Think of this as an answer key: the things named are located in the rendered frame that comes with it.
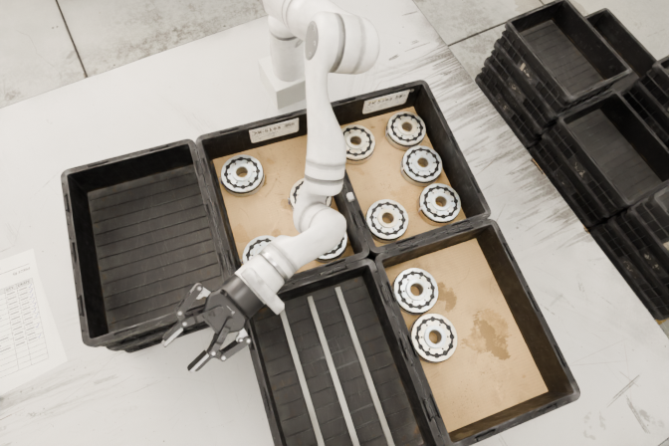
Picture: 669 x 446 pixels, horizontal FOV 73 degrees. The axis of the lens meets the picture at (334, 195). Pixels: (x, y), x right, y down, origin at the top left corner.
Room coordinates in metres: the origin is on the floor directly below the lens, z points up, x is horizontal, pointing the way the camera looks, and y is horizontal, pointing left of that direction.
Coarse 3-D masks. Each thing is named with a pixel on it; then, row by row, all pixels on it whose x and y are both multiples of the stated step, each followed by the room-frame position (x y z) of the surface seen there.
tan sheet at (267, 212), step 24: (288, 144) 0.57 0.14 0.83; (216, 168) 0.47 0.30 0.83; (264, 168) 0.49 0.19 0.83; (288, 168) 0.50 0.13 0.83; (264, 192) 0.42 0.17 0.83; (288, 192) 0.43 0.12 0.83; (240, 216) 0.35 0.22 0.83; (264, 216) 0.36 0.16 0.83; (288, 216) 0.37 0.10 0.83; (240, 240) 0.29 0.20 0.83; (312, 264) 0.26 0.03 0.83
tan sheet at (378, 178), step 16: (368, 128) 0.65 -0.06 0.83; (384, 128) 0.66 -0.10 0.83; (384, 144) 0.61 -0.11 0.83; (368, 160) 0.56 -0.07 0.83; (384, 160) 0.57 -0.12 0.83; (400, 160) 0.57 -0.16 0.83; (352, 176) 0.51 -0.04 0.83; (368, 176) 0.51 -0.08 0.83; (384, 176) 0.52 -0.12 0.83; (400, 176) 0.53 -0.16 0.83; (368, 192) 0.47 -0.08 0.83; (384, 192) 0.48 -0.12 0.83; (400, 192) 0.48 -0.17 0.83; (416, 192) 0.49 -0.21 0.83; (416, 208) 0.45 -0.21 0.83; (416, 224) 0.40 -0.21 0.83
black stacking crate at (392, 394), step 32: (320, 288) 0.21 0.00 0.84; (352, 288) 0.22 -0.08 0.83; (256, 320) 0.12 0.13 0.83; (288, 320) 0.13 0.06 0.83; (320, 320) 0.14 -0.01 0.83; (352, 320) 0.15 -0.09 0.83; (384, 320) 0.15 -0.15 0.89; (288, 352) 0.06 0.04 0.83; (320, 352) 0.07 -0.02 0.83; (352, 352) 0.08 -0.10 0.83; (384, 352) 0.09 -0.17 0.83; (288, 384) 0.00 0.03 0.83; (320, 384) 0.01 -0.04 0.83; (352, 384) 0.02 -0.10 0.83; (384, 384) 0.03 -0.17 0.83; (288, 416) -0.06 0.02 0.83; (320, 416) -0.05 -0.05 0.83; (352, 416) -0.04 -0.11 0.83; (416, 416) -0.02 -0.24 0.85
